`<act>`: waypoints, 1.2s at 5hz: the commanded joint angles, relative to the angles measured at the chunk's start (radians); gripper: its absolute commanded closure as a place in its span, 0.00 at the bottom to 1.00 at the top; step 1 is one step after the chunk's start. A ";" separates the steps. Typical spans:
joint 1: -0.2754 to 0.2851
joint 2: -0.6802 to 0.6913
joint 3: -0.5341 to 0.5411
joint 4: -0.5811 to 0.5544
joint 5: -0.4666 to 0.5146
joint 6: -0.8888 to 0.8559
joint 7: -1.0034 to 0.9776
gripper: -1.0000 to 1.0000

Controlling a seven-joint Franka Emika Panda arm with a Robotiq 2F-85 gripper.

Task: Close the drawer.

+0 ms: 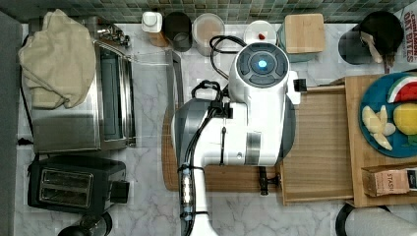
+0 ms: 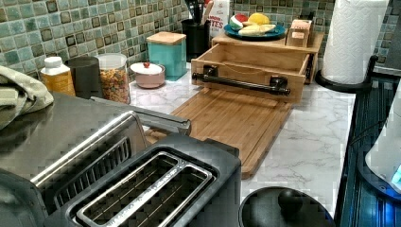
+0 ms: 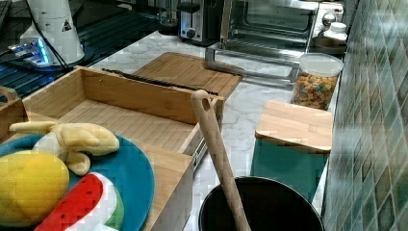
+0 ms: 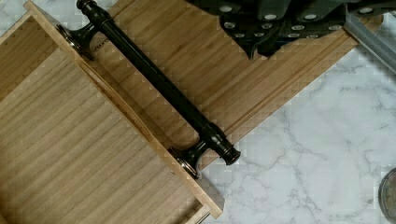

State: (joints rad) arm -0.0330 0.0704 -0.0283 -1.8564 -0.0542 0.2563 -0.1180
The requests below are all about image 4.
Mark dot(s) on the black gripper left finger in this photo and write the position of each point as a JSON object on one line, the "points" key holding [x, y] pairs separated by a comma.
{"points": [[239, 20]]}

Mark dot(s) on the wooden drawer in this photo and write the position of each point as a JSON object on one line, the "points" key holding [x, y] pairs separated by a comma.
{"points": [[72, 151]]}

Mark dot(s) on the round dark lid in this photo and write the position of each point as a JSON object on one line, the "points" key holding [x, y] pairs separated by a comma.
{"points": [[387, 196]]}

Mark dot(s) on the black drawer handle bar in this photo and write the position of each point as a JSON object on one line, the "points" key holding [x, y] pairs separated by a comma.
{"points": [[210, 135]]}

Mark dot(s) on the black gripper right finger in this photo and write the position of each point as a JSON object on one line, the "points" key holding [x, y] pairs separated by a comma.
{"points": [[293, 19]]}

